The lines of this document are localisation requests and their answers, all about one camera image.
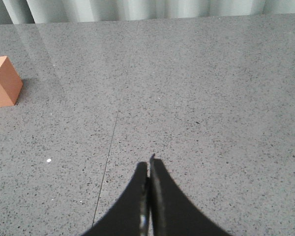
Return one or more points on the pale grey-green curtain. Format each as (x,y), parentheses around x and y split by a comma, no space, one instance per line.
(57,11)

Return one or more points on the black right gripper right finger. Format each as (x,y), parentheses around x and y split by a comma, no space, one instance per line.
(173,214)

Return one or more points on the orange foam cube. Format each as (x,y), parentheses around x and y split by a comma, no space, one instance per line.
(10,83)

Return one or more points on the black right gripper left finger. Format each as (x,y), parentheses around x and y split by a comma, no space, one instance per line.
(129,214)

